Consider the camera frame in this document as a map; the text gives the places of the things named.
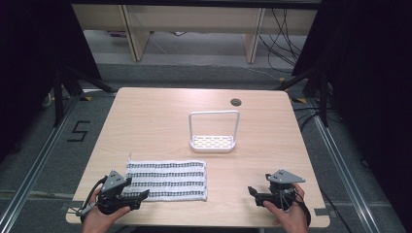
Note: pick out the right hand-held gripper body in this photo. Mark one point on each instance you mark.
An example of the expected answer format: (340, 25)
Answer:
(283, 187)

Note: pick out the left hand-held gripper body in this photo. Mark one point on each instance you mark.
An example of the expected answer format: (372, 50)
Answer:
(112, 181)

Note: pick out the person's right hand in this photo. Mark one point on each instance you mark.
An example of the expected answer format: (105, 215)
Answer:
(290, 217)

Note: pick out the person's left hand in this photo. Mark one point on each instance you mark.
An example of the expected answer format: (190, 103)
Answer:
(101, 219)

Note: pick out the white striped dish cloth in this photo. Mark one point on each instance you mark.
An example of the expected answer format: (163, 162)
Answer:
(168, 180)

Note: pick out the white cloth rack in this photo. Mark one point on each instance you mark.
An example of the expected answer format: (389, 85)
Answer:
(213, 139)

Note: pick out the yellow floor tape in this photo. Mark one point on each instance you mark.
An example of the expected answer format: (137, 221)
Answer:
(85, 98)
(299, 100)

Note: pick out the black metal stand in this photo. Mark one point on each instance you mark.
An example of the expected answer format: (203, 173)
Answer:
(324, 97)
(59, 97)

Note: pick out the black curtain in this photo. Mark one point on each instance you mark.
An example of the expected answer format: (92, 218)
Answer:
(29, 64)
(372, 81)

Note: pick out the light wooden desk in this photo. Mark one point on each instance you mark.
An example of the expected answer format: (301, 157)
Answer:
(136, 35)

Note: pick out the aluminium floor rail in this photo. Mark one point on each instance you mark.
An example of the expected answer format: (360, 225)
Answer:
(343, 168)
(39, 161)

